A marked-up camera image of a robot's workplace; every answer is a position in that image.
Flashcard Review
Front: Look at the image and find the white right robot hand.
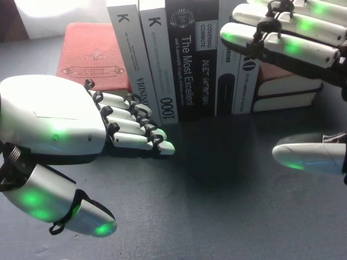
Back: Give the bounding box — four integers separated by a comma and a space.
220, 0, 347, 185

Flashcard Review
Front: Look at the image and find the grey table cloth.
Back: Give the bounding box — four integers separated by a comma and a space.
0, 35, 347, 260

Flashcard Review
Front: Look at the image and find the black book Covering Commute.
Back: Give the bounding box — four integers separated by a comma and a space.
194, 20, 219, 120

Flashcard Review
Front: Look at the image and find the black book The Most Excellent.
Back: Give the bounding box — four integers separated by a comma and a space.
164, 0, 220, 122

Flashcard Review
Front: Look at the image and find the white book with black lettering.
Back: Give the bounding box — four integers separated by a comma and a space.
233, 51, 262, 114

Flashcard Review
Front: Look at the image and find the white book K 1000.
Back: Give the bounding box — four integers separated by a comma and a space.
138, 0, 179, 125

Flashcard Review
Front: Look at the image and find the white book with K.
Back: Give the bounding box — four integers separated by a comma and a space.
106, 0, 163, 128

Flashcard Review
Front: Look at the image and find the red book with gold ornament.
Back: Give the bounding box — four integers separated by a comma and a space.
56, 22, 133, 98

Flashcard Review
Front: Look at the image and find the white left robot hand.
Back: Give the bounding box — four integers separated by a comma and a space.
0, 75, 176, 239

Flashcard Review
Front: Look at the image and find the white book with black oval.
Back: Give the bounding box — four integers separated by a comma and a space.
214, 0, 243, 116

